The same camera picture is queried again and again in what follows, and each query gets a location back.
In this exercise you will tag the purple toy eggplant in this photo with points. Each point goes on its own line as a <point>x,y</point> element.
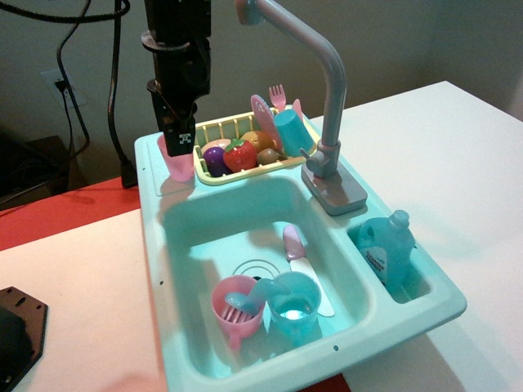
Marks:
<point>215,162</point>

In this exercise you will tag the blue mug in sink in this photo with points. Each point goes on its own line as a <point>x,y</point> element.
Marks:
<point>295,314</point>

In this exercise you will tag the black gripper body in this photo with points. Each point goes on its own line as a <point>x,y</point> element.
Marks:
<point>181,76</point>

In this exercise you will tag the pink plate in rack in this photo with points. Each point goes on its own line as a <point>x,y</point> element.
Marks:
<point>265,118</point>

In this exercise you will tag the grey toy faucet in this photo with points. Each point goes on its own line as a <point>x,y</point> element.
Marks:
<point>334,187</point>

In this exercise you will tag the pink cut fruit slice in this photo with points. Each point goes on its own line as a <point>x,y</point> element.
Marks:
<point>218,143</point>

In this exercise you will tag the blue plastic spoon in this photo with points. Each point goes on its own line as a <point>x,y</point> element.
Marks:
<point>262,291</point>

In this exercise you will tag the yellow dish rack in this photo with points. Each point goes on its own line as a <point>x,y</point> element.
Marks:
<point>229,128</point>

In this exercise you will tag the red toy strawberry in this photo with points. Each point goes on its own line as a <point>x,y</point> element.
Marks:
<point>240,155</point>

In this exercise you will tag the blue cup in rack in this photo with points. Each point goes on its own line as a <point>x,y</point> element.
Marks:
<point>293,133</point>

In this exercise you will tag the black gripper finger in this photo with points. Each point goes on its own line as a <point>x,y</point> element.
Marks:
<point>177,126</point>

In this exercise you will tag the blue dish soap bottle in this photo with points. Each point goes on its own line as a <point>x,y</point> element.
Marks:
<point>386,244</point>

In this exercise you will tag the pink fork in rack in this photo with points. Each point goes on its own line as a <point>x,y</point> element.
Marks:
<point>278,97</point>

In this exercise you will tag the pink mug in sink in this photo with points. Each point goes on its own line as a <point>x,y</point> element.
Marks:
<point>235,324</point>

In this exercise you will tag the pink fork in mug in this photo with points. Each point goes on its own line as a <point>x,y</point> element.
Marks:
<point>233,315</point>

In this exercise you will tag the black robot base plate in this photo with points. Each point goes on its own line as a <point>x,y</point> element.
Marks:
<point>23,330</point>

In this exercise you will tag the brown toy kiwi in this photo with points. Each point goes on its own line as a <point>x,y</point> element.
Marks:
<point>268,156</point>

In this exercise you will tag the orange toy fruit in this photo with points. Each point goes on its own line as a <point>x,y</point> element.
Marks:
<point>259,139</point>

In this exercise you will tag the white wall outlet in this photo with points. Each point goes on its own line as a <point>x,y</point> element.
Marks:
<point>56,84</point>

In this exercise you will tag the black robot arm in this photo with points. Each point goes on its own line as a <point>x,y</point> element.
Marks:
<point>178,38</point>

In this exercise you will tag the pink plastic cup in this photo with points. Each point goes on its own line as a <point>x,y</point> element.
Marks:
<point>180,167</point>

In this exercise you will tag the pink utensil behind cup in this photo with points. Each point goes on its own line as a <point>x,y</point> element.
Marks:
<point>297,107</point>

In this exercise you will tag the teal toy sink unit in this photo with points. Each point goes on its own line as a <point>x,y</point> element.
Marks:
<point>197,234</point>

